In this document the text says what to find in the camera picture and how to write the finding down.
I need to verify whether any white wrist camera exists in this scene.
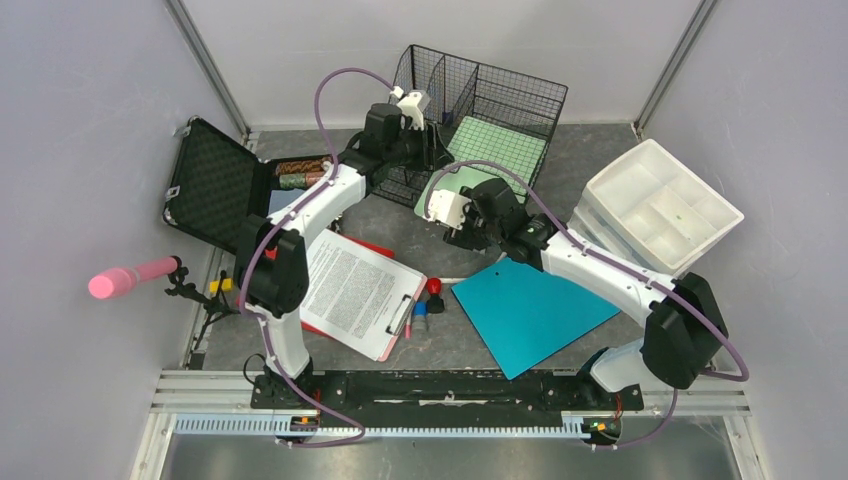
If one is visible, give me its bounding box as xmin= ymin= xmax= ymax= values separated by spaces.
xmin=425 ymin=189 xmax=471 ymax=230
xmin=390 ymin=86 xmax=431 ymax=131

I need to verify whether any white printed paper sheet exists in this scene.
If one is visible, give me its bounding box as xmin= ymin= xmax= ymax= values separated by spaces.
xmin=300 ymin=229 xmax=425 ymax=361

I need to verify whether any blue grey small cylinder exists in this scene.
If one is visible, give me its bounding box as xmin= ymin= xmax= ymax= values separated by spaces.
xmin=410 ymin=301 xmax=429 ymax=332

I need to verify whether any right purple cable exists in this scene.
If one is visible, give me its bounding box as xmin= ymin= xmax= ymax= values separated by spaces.
xmin=423 ymin=160 xmax=751 ymax=453

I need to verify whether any red clipboard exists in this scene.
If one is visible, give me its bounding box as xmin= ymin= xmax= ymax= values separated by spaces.
xmin=236 ymin=225 xmax=412 ymax=348

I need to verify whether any black poker chip case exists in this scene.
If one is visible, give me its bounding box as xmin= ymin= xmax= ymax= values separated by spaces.
xmin=162 ymin=116 xmax=336 ymax=253

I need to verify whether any black wire mesh organizer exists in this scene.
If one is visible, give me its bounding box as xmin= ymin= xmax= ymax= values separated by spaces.
xmin=394 ymin=44 xmax=569 ymax=185

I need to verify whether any pink clear clipboard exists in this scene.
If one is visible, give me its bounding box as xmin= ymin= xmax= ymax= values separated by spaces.
xmin=373 ymin=275 xmax=427 ymax=362

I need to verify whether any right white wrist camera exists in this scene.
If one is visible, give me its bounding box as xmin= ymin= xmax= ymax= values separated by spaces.
xmin=425 ymin=189 xmax=471 ymax=230

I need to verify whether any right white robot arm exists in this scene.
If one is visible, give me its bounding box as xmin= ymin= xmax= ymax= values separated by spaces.
xmin=425 ymin=177 xmax=728 ymax=408

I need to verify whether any yellow black connector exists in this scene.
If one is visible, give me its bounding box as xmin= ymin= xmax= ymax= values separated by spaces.
xmin=208 ymin=278 xmax=233 ymax=295

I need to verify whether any blue playing card deck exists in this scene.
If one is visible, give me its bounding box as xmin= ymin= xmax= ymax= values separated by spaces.
xmin=267 ymin=189 xmax=304 ymax=216

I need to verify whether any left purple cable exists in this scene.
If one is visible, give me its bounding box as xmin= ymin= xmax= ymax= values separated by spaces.
xmin=237 ymin=67 xmax=399 ymax=449

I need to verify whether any red black stamp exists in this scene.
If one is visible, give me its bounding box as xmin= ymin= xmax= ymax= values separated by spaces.
xmin=425 ymin=277 xmax=445 ymax=314

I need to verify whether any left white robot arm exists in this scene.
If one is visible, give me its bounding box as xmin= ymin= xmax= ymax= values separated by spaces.
xmin=236 ymin=91 xmax=450 ymax=408

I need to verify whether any teal blue clipboard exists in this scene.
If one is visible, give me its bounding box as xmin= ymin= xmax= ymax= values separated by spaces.
xmin=451 ymin=259 xmax=619 ymax=380

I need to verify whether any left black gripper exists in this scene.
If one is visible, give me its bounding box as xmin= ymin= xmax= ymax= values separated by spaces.
xmin=384 ymin=121 xmax=453 ymax=173

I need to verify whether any light green clipboard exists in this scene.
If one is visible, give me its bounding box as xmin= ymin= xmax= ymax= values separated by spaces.
xmin=435 ymin=116 xmax=547 ymax=203

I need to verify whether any green chip stack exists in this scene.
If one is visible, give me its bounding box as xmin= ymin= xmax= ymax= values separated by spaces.
xmin=278 ymin=172 xmax=324 ymax=190

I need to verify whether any white plastic drawer organizer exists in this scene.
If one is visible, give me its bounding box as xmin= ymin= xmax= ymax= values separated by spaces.
xmin=567 ymin=139 xmax=744 ymax=276

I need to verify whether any pink pen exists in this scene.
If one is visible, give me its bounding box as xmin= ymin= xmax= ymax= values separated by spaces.
xmin=404 ymin=316 xmax=413 ymax=339

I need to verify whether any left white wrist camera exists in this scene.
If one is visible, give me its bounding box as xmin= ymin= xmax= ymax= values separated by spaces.
xmin=390 ymin=86 xmax=431 ymax=131

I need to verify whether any purple cable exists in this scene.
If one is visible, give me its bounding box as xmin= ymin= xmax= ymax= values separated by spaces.
xmin=237 ymin=67 xmax=399 ymax=449
xmin=423 ymin=160 xmax=751 ymax=453

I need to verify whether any orange black chip stack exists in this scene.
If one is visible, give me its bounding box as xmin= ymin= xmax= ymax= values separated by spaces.
xmin=274 ymin=156 xmax=332 ymax=176

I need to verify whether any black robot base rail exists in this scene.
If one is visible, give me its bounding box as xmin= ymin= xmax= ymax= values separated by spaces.
xmin=251 ymin=368 xmax=644 ymax=433

